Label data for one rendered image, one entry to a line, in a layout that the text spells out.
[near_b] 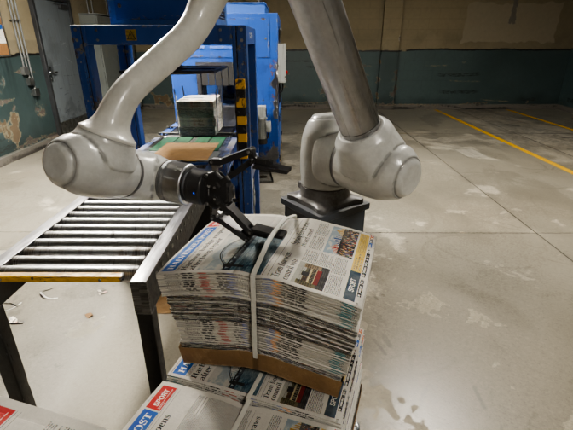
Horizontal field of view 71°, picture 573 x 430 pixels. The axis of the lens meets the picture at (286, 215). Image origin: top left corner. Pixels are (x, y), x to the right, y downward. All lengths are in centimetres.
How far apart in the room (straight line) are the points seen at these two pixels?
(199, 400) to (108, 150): 50
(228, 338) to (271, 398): 14
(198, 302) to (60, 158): 35
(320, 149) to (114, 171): 59
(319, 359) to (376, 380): 129
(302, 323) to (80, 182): 45
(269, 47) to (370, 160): 378
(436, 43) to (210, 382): 988
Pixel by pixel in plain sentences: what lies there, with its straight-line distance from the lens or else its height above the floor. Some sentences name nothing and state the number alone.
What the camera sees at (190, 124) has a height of 88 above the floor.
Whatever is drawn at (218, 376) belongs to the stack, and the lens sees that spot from 91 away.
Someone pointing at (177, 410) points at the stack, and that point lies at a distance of 87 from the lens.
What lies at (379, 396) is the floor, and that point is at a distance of 203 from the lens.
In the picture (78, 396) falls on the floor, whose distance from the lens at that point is 220.
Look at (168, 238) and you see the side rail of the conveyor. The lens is 155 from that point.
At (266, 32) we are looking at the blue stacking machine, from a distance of 470.
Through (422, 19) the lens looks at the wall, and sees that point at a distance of 1029.
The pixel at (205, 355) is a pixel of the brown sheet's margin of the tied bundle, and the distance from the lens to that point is 91.
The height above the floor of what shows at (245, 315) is 99.
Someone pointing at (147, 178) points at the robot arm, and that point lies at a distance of 87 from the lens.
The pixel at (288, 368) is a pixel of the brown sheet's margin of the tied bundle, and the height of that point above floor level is 88.
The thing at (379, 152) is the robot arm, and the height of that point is 122.
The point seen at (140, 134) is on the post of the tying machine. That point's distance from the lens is 325.
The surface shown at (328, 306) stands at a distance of 73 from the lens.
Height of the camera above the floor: 146
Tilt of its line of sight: 23 degrees down
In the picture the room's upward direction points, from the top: straight up
